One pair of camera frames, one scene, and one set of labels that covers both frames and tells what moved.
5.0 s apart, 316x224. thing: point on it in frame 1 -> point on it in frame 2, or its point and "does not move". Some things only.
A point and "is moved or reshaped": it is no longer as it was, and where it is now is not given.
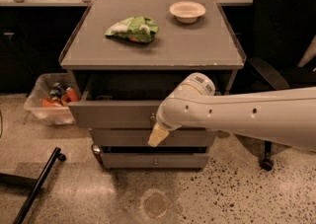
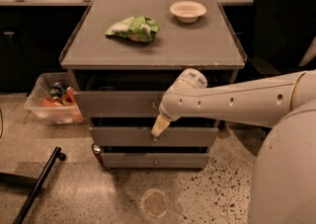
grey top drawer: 125,101 is moved or reshaped
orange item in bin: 70,96 does not move
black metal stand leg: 32,182 does not move
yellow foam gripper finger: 157,136 -> 160,124
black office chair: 283,28 does not move
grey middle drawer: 118,137 does not move
